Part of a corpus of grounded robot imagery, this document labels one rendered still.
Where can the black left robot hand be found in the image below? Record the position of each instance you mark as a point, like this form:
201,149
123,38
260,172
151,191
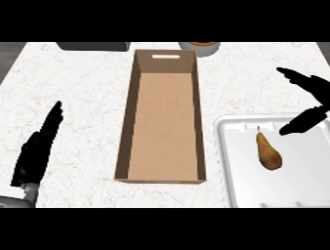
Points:
39,151

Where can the brown pear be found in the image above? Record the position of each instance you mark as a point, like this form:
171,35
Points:
269,153

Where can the dark grey appliance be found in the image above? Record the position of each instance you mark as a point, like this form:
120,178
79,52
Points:
93,46

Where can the white plastic tray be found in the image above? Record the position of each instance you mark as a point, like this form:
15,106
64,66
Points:
288,182

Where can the grey pot with orange contents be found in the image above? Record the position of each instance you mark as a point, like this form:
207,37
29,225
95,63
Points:
199,48

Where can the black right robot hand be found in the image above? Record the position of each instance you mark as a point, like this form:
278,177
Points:
323,94

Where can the brown cardboard box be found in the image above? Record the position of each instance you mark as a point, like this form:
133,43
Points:
163,117

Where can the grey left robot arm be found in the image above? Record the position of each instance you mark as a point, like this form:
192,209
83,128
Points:
15,198

